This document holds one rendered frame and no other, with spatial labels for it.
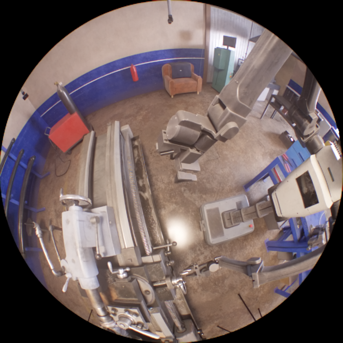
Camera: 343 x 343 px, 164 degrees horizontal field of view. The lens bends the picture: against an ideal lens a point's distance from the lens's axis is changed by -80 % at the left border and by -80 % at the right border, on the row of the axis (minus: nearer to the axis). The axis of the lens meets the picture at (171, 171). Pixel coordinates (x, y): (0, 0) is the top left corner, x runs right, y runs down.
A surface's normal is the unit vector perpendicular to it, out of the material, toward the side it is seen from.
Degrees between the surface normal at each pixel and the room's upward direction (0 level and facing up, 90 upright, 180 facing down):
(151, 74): 90
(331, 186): 90
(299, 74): 90
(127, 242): 35
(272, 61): 89
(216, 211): 0
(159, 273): 0
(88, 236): 76
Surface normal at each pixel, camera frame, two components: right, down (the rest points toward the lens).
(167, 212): -0.06, -0.45
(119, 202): 0.50, -0.54
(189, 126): 0.14, 0.88
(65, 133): 0.60, 0.69
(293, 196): -0.99, 0.15
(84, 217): 0.91, -0.39
